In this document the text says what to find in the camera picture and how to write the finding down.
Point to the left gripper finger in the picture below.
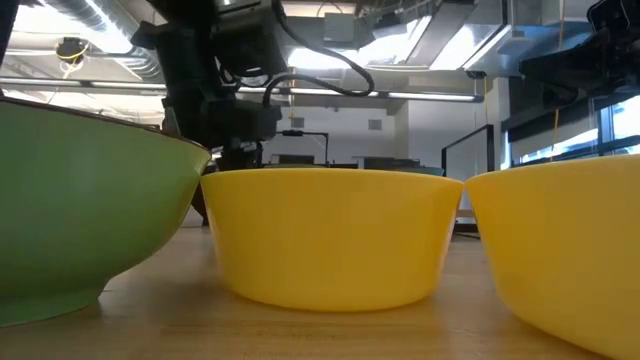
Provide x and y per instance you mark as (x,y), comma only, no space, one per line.
(237,157)

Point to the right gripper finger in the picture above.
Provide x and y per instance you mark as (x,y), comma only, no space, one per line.
(567,91)
(557,62)

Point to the yellow plastic mini bowl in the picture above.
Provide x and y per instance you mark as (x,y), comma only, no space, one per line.
(565,250)
(330,240)

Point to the teal bowl dark floral inside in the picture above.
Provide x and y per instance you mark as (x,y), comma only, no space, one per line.
(425,171)

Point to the green bowl red floral inside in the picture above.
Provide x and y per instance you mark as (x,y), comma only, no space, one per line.
(75,210)

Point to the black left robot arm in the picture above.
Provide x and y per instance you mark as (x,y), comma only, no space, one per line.
(185,75)

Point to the black framed window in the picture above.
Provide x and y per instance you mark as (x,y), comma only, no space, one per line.
(625,125)

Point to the long ceiling light tube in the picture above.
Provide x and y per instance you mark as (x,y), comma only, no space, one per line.
(430,96)

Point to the grey ceiling box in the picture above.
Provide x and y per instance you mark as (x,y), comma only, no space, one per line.
(342,27)

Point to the black background monitor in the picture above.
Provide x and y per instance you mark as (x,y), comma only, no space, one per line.
(392,164)

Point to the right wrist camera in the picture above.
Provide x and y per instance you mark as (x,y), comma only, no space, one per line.
(607,15)

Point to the grey wall vent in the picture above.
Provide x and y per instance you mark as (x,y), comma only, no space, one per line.
(297,122)
(375,125)

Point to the black background gantry frame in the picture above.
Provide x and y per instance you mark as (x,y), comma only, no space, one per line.
(300,133)

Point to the black ceiling camera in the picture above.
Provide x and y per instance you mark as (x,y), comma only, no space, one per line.
(476,74)

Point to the silver rectangular duct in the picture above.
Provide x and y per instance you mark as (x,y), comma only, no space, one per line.
(465,45)

